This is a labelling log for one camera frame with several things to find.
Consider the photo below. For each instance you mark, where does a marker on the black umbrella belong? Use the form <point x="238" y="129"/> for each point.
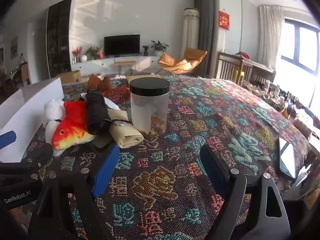
<point x="96" y="115"/>

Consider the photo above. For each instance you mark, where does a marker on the covered standing air conditioner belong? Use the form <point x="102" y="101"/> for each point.
<point x="190" y="32"/>

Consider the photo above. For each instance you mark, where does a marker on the red flower bouquet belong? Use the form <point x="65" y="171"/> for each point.
<point x="77" y="52"/>

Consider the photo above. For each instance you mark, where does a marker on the red cloth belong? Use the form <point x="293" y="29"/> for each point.
<point x="242" y="54"/>

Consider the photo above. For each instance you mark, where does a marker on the green plant with red decoration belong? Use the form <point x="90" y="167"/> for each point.
<point x="93" y="52"/>

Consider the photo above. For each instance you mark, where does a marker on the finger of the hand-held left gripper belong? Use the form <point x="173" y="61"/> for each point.
<point x="7" y="140"/>
<point x="40" y="155"/>

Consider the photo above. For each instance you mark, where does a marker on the dark framed window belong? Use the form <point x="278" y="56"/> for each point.
<point x="305" y="45"/>

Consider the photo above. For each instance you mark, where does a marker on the orange-brown pillow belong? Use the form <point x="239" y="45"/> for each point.
<point x="98" y="83"/>

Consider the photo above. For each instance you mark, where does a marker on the grey curtain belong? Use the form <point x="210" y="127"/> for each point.
<point x="206" y="30"/>

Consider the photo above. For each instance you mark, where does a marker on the cardboard box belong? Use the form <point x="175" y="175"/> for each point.
<point x="71" y="76"/>

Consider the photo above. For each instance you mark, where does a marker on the orange fish plush toy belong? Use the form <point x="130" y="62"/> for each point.
<point x="72" y="127"/>

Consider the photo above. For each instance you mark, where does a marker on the small wooden stool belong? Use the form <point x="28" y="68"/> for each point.
<point x="125" y="63"/>

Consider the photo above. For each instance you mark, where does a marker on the red wall hanging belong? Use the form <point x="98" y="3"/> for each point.
<point x="224" y="20"/>

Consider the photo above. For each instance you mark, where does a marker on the wooden crib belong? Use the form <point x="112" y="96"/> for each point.
<point x="230" y="67"/>

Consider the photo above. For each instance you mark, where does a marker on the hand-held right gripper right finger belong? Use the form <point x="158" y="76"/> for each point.
<point x="212" y="170"/>

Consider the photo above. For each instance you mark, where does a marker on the large green potted plant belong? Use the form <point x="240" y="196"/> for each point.
<point x="158" y="46"/>

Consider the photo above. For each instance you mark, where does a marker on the white curtain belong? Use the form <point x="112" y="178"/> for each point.
<point x="271" y="37"/>

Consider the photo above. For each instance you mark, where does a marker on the framed wall picture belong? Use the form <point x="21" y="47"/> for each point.
<point x="14" y="47"/>

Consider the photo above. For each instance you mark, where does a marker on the row of small shelf items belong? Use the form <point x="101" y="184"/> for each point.
<point x="280" y="97"/>

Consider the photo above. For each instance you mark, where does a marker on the black television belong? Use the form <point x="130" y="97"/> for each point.
<point x="122" y="44"/>

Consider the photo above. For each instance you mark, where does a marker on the white plush toy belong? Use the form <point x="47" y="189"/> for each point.
<point x="52" y="112"/>

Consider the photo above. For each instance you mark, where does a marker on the white television cabinet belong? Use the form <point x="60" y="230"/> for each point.
<point x="100" y="63"/>

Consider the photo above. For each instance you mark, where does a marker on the smartphone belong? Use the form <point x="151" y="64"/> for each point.
<point x="287" y="157"/>

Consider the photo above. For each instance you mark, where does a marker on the clear jar with black lid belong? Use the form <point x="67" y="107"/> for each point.
<point x="150" y="105"/>

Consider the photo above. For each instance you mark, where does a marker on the tall black cabinet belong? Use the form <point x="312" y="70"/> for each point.
<point x="58" y="35"/>

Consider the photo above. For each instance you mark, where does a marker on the flat yellow box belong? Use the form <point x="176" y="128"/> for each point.
<point x="135" y="78"/>

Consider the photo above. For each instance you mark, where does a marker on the colourful woven blanket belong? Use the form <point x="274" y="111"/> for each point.
<point x="175" y="142"/>

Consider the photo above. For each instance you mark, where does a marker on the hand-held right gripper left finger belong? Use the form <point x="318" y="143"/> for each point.
<point x="106" y="170"/>

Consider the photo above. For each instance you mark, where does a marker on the beige cloth bag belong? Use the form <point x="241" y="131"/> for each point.
<point x="125" y="132"/>

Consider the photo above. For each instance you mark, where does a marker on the white storage box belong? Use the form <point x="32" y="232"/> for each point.
<point x="30" y="105"/>

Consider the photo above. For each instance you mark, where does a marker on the red patterned pouch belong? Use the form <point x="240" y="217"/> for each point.
<point x="117" y="95"/>

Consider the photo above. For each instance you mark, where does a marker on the orange lounge chair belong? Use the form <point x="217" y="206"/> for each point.
<point x="182" y="63"/>

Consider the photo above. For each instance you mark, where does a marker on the small green potted plant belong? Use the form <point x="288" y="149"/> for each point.
<point x="145" y="50"/>

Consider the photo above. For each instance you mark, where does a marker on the round white vase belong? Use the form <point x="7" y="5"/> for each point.
<point x="83" y="58"/>

